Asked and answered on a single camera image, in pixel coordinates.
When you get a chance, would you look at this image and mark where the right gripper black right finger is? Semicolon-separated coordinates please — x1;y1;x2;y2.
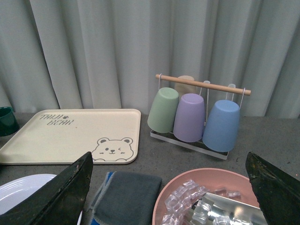
245;152;300;225

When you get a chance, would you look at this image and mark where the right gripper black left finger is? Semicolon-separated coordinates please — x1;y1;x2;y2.
0;151;93;225

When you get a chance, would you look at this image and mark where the white round plate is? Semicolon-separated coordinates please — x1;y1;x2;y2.
0;174;82;225

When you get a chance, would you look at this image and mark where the metal ice scoop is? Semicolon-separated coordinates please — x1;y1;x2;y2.
185;193;267;225

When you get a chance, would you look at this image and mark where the grey microfibre cloth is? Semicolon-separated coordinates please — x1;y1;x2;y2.
90;171;162;225

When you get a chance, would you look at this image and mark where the cream bear serving tray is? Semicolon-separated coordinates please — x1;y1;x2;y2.
0;109;141;165

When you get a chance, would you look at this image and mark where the blue plastic cup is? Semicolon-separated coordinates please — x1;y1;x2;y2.
202;100;240;152

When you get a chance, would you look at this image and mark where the dark green enamel mug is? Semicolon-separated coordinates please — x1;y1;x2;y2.
0;106;20;136

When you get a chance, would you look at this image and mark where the pink bowl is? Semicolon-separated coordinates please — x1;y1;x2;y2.
152;168;259;225

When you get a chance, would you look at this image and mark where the purple plastic cup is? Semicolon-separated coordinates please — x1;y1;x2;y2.
173;93;205;143

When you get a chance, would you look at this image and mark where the green plastic cup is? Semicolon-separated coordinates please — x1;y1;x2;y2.
147;87;179;133

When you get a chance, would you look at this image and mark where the beige plastic cup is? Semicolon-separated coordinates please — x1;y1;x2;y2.
174;75;197;98

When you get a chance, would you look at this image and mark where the grey curtain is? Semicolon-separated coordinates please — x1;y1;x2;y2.
0;0;300;119

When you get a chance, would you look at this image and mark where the white cup rack wooden handle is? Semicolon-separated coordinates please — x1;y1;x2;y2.
150;74;251;160

